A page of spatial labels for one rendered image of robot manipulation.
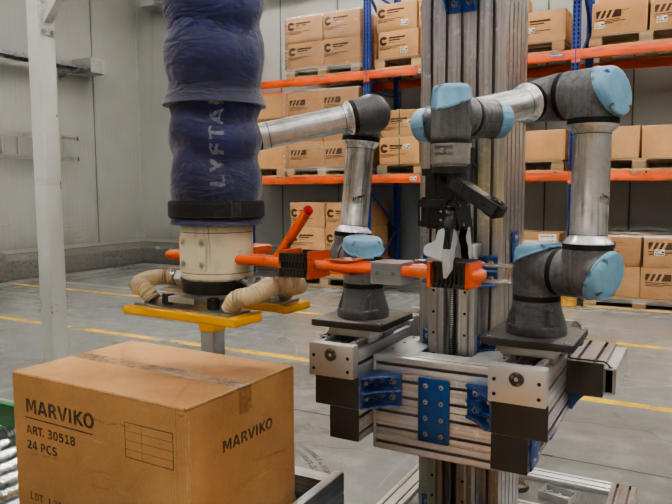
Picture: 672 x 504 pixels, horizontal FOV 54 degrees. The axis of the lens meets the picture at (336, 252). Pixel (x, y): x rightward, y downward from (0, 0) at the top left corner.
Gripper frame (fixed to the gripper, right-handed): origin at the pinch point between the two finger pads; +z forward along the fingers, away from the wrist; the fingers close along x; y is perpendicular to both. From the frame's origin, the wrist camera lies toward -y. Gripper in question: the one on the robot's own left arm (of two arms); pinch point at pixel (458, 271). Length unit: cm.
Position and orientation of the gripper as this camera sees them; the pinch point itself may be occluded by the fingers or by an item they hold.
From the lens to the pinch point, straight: 129.7
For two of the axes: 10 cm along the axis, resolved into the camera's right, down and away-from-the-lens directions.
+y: -8.5, -0.5, 5.3
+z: 0.0, 10.0, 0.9
